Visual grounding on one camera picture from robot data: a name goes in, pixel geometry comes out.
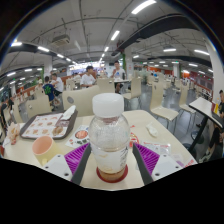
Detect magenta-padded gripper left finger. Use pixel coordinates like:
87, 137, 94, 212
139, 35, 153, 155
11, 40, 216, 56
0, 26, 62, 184
42, 143, 92, 186

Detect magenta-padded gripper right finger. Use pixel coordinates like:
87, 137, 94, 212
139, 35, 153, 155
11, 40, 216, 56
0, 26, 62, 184
132, 143, 183, 186

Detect clear white-capped drink bottle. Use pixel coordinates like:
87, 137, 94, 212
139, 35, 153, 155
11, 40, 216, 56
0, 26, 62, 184
87, 93, 131, 183

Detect pale yellow mug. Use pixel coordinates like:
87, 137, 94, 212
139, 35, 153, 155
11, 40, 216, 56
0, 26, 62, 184
31, 135, 63, 166

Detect printed paper flyer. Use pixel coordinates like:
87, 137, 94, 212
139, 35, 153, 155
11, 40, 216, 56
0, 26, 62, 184
64, 124, 90, 149

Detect white crumpled tissue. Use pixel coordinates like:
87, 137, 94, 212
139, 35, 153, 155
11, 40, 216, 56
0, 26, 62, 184
145, 122, 159, 138

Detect flat round red coaster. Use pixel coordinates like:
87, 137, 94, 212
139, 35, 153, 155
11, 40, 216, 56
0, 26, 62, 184
96, 164, 129, 184

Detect dark food tray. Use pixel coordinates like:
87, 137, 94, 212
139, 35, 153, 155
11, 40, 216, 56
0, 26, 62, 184
19, 109, 79, 141

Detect white crumpled napkin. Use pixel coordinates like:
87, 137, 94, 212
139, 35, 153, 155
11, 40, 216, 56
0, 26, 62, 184
60, 105, 77, 121

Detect crumpled paper food wrapper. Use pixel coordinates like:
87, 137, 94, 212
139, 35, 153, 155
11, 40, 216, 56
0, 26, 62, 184
6, 121, 22, 146

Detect person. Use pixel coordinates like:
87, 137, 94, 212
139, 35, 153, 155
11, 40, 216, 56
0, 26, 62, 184
49, 73, 65, 94
199, 89, 224, 163
79, 65, 98, 88
42, 75, 57, 109
110, 60, 127, 93

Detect cream black-edged side table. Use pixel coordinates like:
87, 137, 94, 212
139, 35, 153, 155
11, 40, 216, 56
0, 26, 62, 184
188, 96, 224, 151

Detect cream canteen chairs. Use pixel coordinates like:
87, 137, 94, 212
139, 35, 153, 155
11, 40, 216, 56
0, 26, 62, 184
0, 74, 201, 134

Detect ceiling air conditioner unit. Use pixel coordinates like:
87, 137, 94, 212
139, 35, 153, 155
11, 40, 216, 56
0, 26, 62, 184
51, 34, 72, 47

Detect ceiling lights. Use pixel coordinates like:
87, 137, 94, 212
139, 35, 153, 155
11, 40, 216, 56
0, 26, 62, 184
0, 0, 214, 88

